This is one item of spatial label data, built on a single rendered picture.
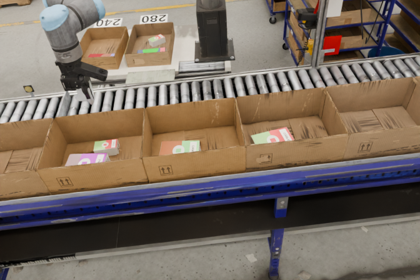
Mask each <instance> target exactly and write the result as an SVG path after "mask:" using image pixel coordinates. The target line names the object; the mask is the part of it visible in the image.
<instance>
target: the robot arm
mask: <svg viewBox="0 0 420 280"><path fill-rule="evenodd" d="M42 2H43V4H44V6H45V7H46V8H45V9H44V10H43V11H42V12H41V13H40V15H39V19H40V22H41V26H42V28H43V29H44V32H45V34H46V36H47V39H48V41H49V43H50V45H51V48H52V51H53V53H54V55H55V57H56V61H55V64H56V66H59V69H60V71H61V78H60V81H61V83H62V86H63V88H64V90H65V91H76V89H78V90H77V94H78V95H77V96H76V97H75V99H76V100H77V101H87V102H89V103H90V104H91V105H93V103H94V92H93V86H92V82H91V78H94V79H98V80H100V81H106V79H107V76H108V70H105V69H102V68H100V67H97V66H93V65H91V64H88V63H85V62H82V61H81V59H82V57H81V56H82V55H83V50H82V49H81V45H80V43H79V40H78V37H77V33H79V32H81V31H82V30H84V29H86V28H88V27H89V26H91V25H93V24H94V23H96V22H99V21H100V20H101V19H102V18H104V17H105V14H106V11H105V8H104V4H103V2H102V1H101V0H42ZM63 83H64V84H63ZM64 86H65V87H64Z"/></svg>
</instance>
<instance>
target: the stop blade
mask: <svg viewBox="0 0 420 280"><path fill-rule="evenodd" d="M71 101H72V99H71V96H70V94H69V92H68V91H65V93H64V96H63V99H62V102H61V105H60V108H59V111H58V114H57V117H61V116H67V115H68V111H69V107H70V105H71Z"/></svg>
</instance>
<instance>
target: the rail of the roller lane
mask: <svg viewBox="0 0 420 280"><path fill-rule="evenodd" d="M418 56H420V52H414V53H408V54H397V55H392V56H381V57H370V58H364V59H353V60H347V61H336V62H325V63H319V67H316V66H315V67H311V65H310V64H308V65H302V66H297V67H296V66H291V67H280V68H274V69H263V70H257V71H246V72H240V73H229V74H218V75H212V76H201V77H190V78H184V79H175V80H174V81H161V82H146V83H140V84H129V85H123V86H112V87H101V88H95V89H93V92H94V94H95V93H96V92H100V93H102V95H103V97H102V101H104V97H105V93H106V91H112V92H113V93H114V97H113V100H115V96H116V91H117V90H119V89H121V90H123V91H124V99H125V98H126V93H127V90H128V89H130V88H132V89H134V90H135V98H136V97H137V93H138V88H140V87H143V88H145V89H146V96H148V89H149V87H150V86H155V87H156V89H157V94H156V95H159V87H160V85H166V86H167V94H170V85H171V84H177V85H178V93H180V92H181V84H182V83H188V84H189V92H191V91H192V88H191V84H192V82H194V81H197V82H198V83H199V85H200V91H202V90H203V86H202V82H203V81H204V80H208V81H209V82H210V84H211V89H214V88H213V81H214V80H215V79H220V80H221V85H222V88H224V82H223V81H224V79H225V78H231V81H232V86H233V87H236V86H235V83H234V78H235V77H237V76H240V77H242V81H243V84H244V86H246V82H245V77H246V76H247V75H251V76H252V77H253V79H254V83H255V84H257V82H256V75H258V74H262V75H263V76H264V80H265V82H266V83H268V81H267V79H266V75H267V74H268V73H273V74H274V76H275V78H276V81H277V82H279V81H278V78H277V73H278V72H281V71H282V72H284V73H285V75H286V78H287V80H288V81H289V78H288V72H289V71H292V70H293V71H295V72H296V75H297V77H298V79H300V78H299V75H298V71H299V70H301V69H305V70H306V72H307V75H308V76H309V78H311V77H310V75H309V70H310V69H311V68H316V69H317V71H318V73H319V70H320V68H321V67H327V69H328V71H329V72H330V68H331V67H332V66H337V67H338V68H339V70H340V72H341V66H342V65H344V64H347V65H348V66H349V68H350V69H351V66H352V65H353V64H354V63H358V64H359V65H360V67H361V66H362V64H363V63H365V62H369V63H370V65H371V66H372V64H373V62H374V61H379V62H380V63H381V64H382V65H383V62H384V61H385V60H387V59H388V60H390V61H391V62H392V63H393V61H394V60H395V59H398V58H399V59H401V60H402V61H403V62H404V60H405V59H406V58H412V59H413V60H414V59H415V58H416V57H418ZM351 70H352V69H351ZM352 72H353V71H352ZM341 73H342V72H341ZM330 74H331V72H330ZM342 74H343V73H342ZM319 75H320V77H322V76H321V74H320V73H319ZM331 75H332V74H331ZM68 92H69V94H70V96H71V99H72V98H73V96H74V95H75V94H77V91H68ZM64 93H65V92H56V93H50V94H40V95H35V97H31V96H23V97H16V98H15V97H12V98H6V99H0V103H3V104H5V106H7V104H8V103H9V102H14V103H16V105H18V102H19V101H26V102H27V105H28V104H29V101H30V100H32V99H35V100H36V101H37V102H38V104H39V102H40V100H41V99H42V98H46V99H48V100H49V103H50V101H51V98H53V97H57V98H59V100H60V102H61V99H62V97H63V96H64ZM60 102H59V105H60ZM48 106H49V105H48Z"/></svg>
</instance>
